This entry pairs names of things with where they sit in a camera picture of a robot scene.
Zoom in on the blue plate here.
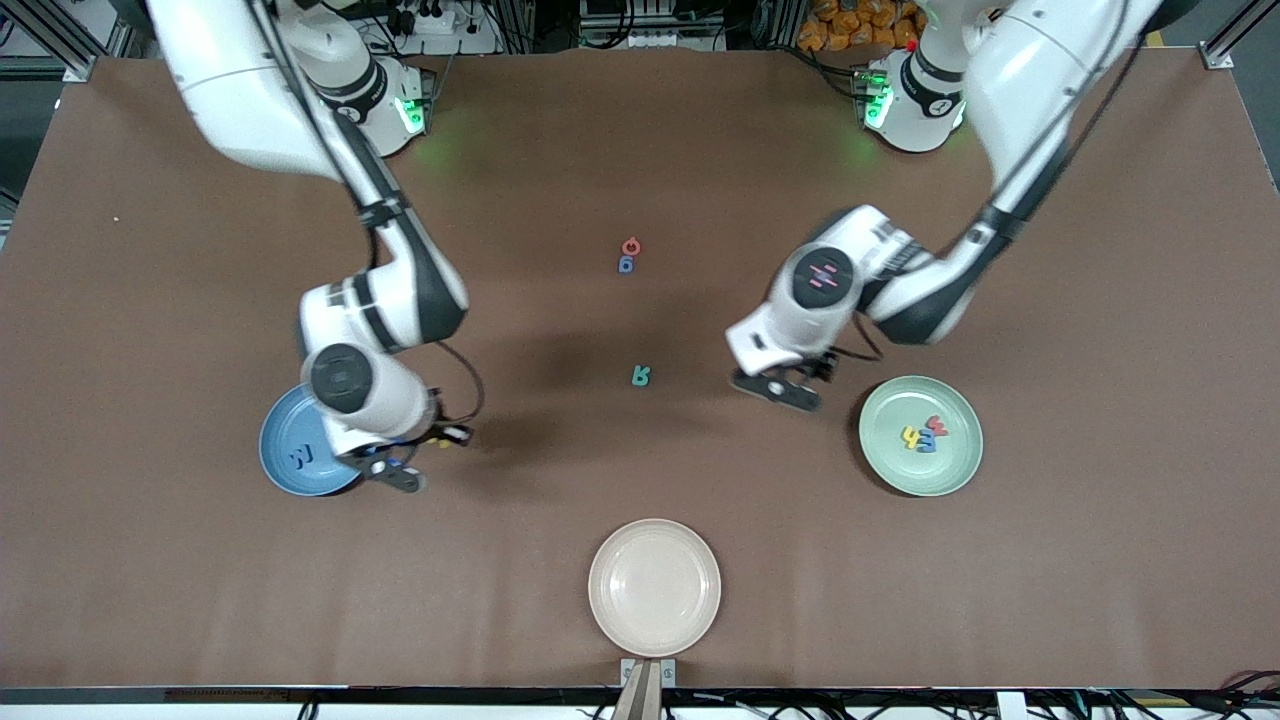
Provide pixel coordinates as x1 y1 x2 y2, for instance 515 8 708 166
259 383 367 497

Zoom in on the aluminium frame profile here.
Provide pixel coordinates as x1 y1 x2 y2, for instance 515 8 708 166
0 0 151 83
1200 0 1280 71

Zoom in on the white power strip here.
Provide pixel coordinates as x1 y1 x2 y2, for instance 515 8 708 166
395 3 458 36

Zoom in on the green plate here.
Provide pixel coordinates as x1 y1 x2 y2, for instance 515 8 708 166
858 375 985 498

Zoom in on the orange bag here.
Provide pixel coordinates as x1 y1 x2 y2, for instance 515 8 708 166
797 0 921 53

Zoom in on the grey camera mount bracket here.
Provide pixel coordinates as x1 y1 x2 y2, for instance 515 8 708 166
612 658 677 720

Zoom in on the beige plate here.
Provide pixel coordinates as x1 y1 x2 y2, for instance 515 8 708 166
588 518 722 659

